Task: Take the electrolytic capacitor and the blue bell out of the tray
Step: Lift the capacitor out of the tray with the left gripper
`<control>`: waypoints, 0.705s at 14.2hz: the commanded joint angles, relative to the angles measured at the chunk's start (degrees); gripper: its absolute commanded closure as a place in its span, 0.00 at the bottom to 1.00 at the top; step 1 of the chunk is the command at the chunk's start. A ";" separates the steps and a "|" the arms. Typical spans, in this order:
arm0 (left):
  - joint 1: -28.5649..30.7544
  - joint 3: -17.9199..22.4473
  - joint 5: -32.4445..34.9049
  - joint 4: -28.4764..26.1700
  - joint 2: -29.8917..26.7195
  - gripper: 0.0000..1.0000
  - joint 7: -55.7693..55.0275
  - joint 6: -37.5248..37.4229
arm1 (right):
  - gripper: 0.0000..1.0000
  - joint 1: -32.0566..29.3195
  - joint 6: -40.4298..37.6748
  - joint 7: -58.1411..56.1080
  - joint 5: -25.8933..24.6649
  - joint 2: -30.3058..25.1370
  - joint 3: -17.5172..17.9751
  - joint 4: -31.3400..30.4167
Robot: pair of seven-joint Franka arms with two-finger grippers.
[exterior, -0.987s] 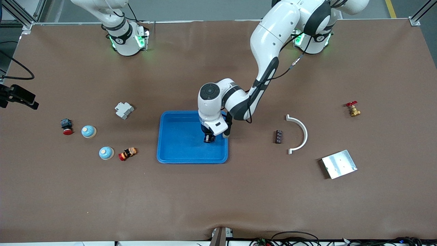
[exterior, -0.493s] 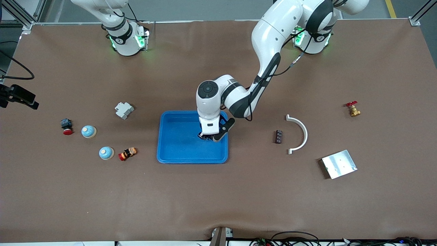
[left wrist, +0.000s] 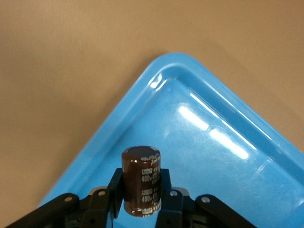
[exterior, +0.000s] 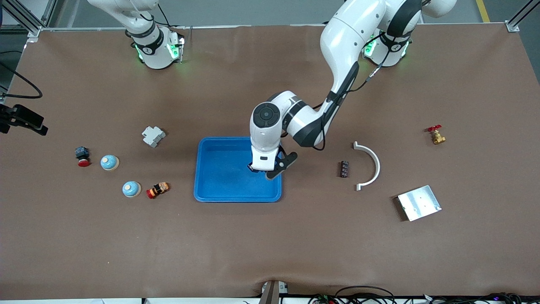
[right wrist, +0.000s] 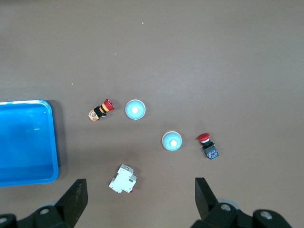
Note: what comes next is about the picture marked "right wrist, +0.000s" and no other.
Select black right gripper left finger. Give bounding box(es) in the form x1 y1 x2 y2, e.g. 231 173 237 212
0 178 89 228

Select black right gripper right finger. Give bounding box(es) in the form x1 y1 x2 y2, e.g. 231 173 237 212
190 177 294 228

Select light blue call bell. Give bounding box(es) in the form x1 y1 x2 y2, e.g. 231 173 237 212
124 99 146 121
161 131 183 152

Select white circuit breaker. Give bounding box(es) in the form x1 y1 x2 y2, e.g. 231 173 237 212
108 163 138 194

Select red mushroom pushbutton black base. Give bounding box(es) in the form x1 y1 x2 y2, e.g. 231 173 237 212
196 133 220 160

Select blue plastic tray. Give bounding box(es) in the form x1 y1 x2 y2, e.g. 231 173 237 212
0 99 59 188

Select red yellow emergency stop button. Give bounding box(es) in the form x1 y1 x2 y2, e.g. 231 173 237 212
87 99 115 122

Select brown table cover sheet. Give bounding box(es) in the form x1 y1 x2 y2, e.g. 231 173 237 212
0 0 304 228

